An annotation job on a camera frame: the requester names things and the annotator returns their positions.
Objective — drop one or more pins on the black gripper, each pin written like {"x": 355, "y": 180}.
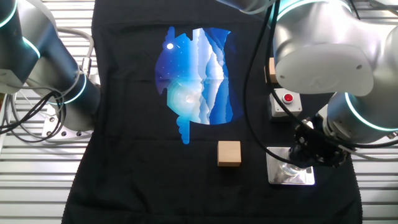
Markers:
{"x": 317, "y": 141}

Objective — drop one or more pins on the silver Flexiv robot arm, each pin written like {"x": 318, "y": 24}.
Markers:
{"x": 326, "y": 46}

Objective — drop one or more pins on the clear glass jar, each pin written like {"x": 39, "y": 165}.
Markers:
{"x": 289, "y": 170}

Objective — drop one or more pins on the white box with red button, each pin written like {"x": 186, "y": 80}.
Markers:
{"x": 295, "y": 107}

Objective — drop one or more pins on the silver digital scale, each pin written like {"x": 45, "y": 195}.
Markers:
{"x": 273, "y": 177}

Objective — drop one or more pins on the light wooden cube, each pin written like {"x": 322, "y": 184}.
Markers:
{"x": 272, "y": 70}
{"x": 229, "y": 154}

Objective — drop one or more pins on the black cloth with blue print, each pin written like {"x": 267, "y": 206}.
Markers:
{"x": 124, "y": 171}

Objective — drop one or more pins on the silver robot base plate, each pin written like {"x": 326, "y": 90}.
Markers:
{"x": 51, "y": 119}

